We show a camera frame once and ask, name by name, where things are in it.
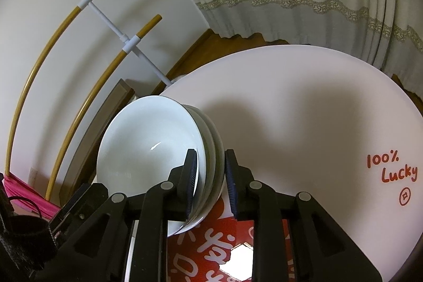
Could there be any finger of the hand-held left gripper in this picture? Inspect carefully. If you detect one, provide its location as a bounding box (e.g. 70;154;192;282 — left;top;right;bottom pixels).
49;182;110;238

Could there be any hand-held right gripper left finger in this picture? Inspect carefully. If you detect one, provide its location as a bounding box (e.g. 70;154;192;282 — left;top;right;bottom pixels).
33;149;199;282

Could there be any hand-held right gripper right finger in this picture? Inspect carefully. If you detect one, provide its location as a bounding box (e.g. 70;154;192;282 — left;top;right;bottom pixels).
224;149;384;282

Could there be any pink cloth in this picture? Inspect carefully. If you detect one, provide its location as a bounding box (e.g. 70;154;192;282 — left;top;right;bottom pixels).
2;171;63;220

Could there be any short yellow curved pole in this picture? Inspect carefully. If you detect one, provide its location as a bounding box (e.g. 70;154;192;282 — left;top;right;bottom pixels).
44;14;163;201

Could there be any white connector rod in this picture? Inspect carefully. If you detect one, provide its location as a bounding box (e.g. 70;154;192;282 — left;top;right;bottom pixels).
77;0;176;86

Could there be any black cable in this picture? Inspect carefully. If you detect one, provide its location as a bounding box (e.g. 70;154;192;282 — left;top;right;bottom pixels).
7;195;44;220

